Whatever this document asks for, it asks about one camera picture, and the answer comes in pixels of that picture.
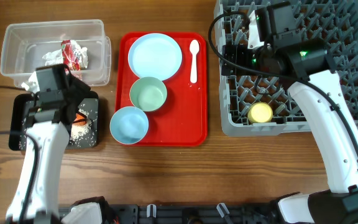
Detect orange carrot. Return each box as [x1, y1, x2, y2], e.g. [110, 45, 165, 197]
[73, 112, 88, 126]

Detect red strawberry snack wrapper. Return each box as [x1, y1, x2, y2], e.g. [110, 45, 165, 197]
[61, 40, 88, 71]

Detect white tissue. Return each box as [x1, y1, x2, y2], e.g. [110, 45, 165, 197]
[42, 50, 63, 66]

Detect yellow plastic cup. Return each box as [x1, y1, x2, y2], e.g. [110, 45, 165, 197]
[247, 102, 273, 123]

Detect light blue bowl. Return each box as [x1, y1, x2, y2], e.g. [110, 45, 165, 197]
[109, 106, 149, 145]

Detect green bowl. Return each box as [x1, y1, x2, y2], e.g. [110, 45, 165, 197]
[129, 77, 167, 112]

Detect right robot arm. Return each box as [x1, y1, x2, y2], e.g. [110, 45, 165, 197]
[208, 1, 358, 223]

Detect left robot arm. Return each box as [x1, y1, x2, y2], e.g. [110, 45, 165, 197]
[6, 63, 91, 223]

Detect grey dishwasher rack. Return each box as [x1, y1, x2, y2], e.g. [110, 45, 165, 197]
[219, 1, 358, 136]

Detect black waste tray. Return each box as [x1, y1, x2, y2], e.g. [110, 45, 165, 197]
[11, 91, 99, 149]

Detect clear plastic bin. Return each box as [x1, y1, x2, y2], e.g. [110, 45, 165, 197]
[0, 19, 112, 87]

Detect white plastic spoon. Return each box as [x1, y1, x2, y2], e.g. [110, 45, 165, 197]
[190, 40, 200, 84]

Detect large light blue plate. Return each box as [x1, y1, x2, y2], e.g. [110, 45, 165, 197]
[127, 33, 183, 81]

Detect red serving tray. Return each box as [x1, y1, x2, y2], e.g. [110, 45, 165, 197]
[115, 32, 208, 146]

